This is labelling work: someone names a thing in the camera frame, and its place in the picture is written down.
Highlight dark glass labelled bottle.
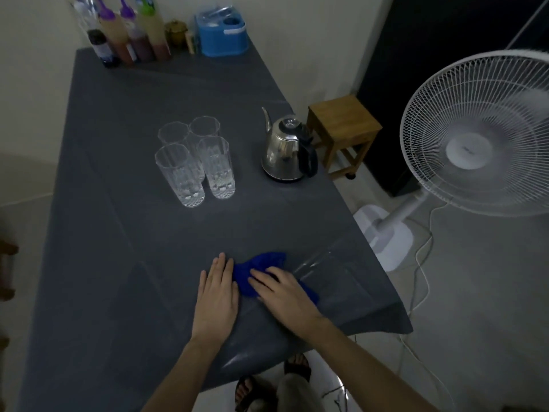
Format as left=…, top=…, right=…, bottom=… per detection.
left=87, top=29, right=121, bottom=68

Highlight blue plastic condiment caddy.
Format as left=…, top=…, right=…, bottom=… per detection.
left=195, top=6, right=249, bottom=58

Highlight person's left forearm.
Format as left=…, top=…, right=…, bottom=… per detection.
left=139, top=334, right=224, bottom=412

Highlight person's black left sandal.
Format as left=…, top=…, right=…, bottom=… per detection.
left=234, top=375, right=262, bottom=412

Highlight person's right hand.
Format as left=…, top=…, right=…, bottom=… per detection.
left=248, top=266, right=325, bottom=339

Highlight small golden lidded jar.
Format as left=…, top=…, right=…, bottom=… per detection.
left=165, top=19, right=189, bottom=50

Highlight green-capped sauce bottle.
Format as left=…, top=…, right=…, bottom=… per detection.
left=133, top=0, right=173, bottom=61

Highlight purple-capped dark sauce bottle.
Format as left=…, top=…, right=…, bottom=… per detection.
left=116, top=0, right=156, bottom=64

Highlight person's beige trousers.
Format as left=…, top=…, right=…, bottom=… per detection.
left=246, top=373, right=327, bottom=412

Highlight clear bottle white cap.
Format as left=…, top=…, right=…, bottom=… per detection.
left=70, top=0, right=100, bottom=33

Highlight blue cleaning cloth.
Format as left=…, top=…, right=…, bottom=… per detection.
left=231, top=252, right=320, bottom=305

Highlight person's black sandal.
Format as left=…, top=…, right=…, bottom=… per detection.
left=234, top=375, right=262, bottom=412
left=284, top=352, right=313, bottom=382

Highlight person's right forearm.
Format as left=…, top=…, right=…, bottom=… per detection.
left=304, top=317, right=440, bottom=412

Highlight clear faceted glass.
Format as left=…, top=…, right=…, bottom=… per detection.
left=189, top=115, right=222, bottom=142
left=196, top=136, right=237, bottom=200
left=157, top=121, right=192, bottom=150
left=154, top=143, right=206, bottom=208

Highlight purple-capped orange sauce bottle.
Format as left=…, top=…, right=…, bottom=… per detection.
left=95, top=0, right=140, bottom=67

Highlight steel kettle black handle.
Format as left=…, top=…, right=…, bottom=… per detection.
left=260, top=106, right=320, bottom=183

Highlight person's black right sandal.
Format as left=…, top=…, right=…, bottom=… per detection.
left=284, top=352, right=313, bottom=382

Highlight grey cloth-covered table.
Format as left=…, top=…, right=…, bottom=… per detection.
left=17, top=38, right=413, bottom=412

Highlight white standing fan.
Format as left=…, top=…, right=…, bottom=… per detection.
left=352, top=50, right=549, bottom=272

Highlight black refrigerator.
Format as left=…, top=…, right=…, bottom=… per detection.
left=506, top=0, right=549, bottom=52

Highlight person's left hand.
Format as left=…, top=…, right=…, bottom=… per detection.
left=190, top=252, right=240, bottom=346

